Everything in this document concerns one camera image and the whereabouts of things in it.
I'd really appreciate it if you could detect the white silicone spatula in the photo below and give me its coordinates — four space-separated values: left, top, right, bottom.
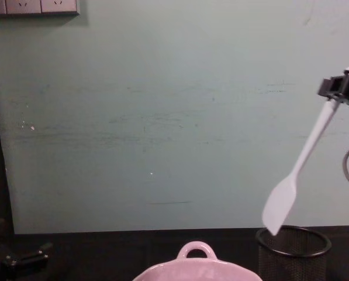
261 67 349 237

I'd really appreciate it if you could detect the black table cloth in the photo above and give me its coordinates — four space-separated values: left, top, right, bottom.
0 225 349 281

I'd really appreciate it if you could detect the black mesh pen holder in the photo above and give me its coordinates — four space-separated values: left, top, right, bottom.
255 224 333 281

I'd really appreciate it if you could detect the pink ceramic dish with handle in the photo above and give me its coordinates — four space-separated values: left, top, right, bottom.
132 240 263 281

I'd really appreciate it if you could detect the grey wall socket panel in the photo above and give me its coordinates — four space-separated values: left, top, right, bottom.
0 0 82 19

